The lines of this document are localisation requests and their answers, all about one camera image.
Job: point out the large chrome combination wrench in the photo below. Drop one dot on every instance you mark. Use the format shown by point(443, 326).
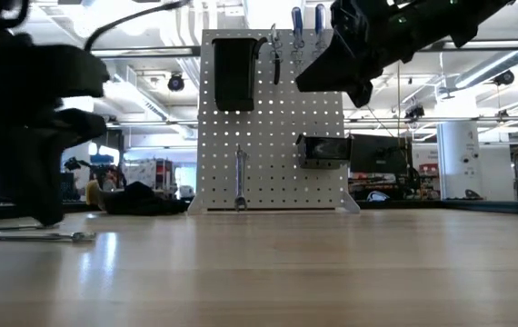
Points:
point(241, 177)

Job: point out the small glossy black bin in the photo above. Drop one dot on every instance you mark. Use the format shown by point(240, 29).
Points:
point(327, 150)

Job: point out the white round pillar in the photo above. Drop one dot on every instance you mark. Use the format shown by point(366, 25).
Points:
point(459, 159)

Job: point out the metal loop tool holder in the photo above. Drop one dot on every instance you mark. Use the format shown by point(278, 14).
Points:
point(319, 50)
point(297, 56)

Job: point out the white metal pegboard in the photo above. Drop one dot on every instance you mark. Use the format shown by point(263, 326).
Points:
point(286, 136)

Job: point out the black ceiling reel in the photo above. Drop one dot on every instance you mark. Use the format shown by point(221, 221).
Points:
point(415, 111)
point(176, 82)
point(504, 77)

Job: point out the tall black plastic bin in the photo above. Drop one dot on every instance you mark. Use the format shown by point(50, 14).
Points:
point(234, 77)

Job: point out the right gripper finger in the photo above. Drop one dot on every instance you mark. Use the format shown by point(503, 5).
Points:
point(331, 68)
point(361, 93)

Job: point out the black computer monitor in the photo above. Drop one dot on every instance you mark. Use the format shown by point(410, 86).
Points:
point(377, 154)

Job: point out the black glove yellow cuff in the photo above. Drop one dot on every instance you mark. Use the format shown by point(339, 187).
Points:
point(136, 200)

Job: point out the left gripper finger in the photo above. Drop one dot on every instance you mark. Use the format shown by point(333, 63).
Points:
point(41, 181)

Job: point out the black table edge rail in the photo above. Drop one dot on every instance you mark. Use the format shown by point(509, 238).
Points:
point(491, 206)

